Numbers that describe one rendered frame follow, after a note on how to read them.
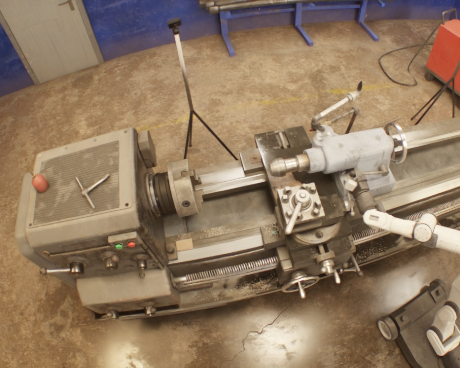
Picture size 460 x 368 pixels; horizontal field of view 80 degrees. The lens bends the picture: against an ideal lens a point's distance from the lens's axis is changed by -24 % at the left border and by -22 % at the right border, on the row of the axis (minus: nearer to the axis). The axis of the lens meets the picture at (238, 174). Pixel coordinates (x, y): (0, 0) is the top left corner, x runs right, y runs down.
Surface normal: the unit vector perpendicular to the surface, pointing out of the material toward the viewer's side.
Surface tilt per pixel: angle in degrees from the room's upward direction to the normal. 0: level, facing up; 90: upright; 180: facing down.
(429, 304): 0
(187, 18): 90
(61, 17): 90
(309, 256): 0
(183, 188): 34
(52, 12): 90
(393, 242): 0
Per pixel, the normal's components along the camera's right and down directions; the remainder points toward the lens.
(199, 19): 0.22, 0.80
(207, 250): 0.08, 0.02
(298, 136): -0.06, -0.56
